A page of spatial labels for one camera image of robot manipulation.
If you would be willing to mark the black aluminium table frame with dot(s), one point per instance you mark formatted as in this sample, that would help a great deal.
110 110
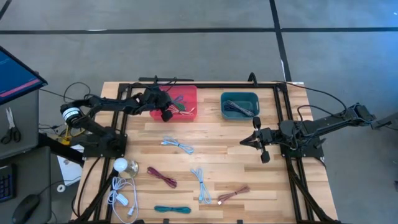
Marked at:
202 85

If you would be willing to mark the pink red plastic bin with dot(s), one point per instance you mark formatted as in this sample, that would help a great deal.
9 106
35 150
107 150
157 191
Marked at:
189 93

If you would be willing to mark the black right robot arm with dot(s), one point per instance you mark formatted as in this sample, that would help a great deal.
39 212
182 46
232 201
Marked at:
326 119

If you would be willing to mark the teal plastic bin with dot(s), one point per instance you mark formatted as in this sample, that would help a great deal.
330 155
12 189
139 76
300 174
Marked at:
239 97

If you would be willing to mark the computer monitor blue screen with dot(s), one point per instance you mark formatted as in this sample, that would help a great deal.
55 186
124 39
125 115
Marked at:
15 77

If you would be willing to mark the white globe lamp gold base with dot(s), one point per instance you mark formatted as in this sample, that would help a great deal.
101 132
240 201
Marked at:
120 165

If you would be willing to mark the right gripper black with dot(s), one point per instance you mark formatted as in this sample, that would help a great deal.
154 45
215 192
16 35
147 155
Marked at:
267 138

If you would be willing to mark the black diagonal stand beam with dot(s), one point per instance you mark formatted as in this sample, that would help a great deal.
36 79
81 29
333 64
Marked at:
59 149

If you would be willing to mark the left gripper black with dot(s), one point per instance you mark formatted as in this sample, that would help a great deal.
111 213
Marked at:
155 99

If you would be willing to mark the black computer mouse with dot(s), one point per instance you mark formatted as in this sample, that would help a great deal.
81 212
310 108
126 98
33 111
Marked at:
26 208

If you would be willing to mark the white paper sheet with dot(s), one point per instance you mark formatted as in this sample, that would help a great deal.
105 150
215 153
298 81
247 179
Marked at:
70 171

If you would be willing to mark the grey side desk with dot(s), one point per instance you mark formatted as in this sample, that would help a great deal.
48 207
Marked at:
28 174

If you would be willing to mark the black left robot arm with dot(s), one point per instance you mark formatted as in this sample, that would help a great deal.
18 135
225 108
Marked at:
105 102

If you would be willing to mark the grey metal stand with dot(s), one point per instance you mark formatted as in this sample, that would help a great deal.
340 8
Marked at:
387 124

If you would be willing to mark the black keyboard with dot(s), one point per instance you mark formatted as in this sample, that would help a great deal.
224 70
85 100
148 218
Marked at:
6 185

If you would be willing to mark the yellow clamp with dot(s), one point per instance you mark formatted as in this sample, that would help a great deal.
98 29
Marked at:
66 140

